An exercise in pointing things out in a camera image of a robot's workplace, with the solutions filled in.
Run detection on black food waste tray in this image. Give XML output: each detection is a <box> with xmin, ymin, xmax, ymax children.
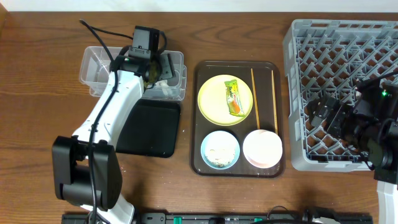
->
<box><xmin>116</xmin><ymin>99</ymin><xmax>180</xmax><ymax>158</ymax></box>

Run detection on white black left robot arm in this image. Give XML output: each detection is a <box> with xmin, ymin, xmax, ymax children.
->
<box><xmin>52</xmin><ymin>54</ymin><xmax>180</xmax><ymax>223</ymax></box>

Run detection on left wooden chopstick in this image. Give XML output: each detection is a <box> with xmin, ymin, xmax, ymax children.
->
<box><xmin>251</xmin><ymin>68</ymin><xmax>261</xmax><ymax>129</ymax></box>

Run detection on white crumpled paper waste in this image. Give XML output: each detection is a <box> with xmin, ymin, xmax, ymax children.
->
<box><xmin>153</xmin><ymin>80</ymin><xmax>175</xmax><ymax>98</ymax></box>

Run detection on brown serving tray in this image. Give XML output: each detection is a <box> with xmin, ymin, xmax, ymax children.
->
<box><xmin>190</xmin><ymin>61</ymin><xmax>285</xmax><ymax>179</ymax></box>

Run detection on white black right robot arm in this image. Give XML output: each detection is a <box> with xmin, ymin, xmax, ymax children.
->
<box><xmin>307</xmin><ymin>72</ymin><xmax>397</xmax><ymax>223</ymax></box>

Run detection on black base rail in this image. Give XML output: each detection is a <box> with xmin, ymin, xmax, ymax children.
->
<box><xmin>61</xmin><ymin>205</ymin><xmax>374</xmax><ymax>224</ymax></box>

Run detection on green snack wrapper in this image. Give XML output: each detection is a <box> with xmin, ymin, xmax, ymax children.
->
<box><xmin>224</xmin><ymin>80</ymin><xmax>245</xmax><ymax>117</ymax></box>

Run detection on yellow round plate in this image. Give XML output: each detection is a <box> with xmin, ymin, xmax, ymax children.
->
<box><xmin>197</xmin><ymin>75</ymin><xmax>254</xmax><ymax>126</ymax></box>

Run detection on grey dishwasher rack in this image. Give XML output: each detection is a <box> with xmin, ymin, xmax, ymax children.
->
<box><xmin>283</xmin><ymin>19</ymin><xmax>397</xmax><ymax>172</ymax></box>

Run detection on pink bowl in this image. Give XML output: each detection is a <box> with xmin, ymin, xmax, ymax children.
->
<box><xmin>243</xmin><ymin>129</ymin><xmax>283</xmax><ymax>169</ymax></box>

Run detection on clear plastic waste bin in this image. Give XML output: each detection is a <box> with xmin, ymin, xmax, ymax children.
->
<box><xmin>80</xmin><ymin>46</ymin><xmax>187</xmax><ymax>101</ymax></box>

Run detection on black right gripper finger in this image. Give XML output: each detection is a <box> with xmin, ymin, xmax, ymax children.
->
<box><xmin>310</xmin><ymin>107</ymin><xmax>331</xmax><ymax>127</ymax></box>
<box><xmin>307</xmin><ymin>95</ymin><xmax>335</xmax><ymax>114</ymax></box>

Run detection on rice food leftovers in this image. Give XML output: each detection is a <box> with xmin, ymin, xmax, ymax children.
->
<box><xmin>205</xmin><ymin>143</ymin><xmax>236</xmax><ymax>168</ymax></box>

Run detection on blue bowl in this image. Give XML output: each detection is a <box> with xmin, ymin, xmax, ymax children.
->
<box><xmin>200</xmin><ymin>131</ymin><xmax>241</xmax><ymax>170</ymax></box>

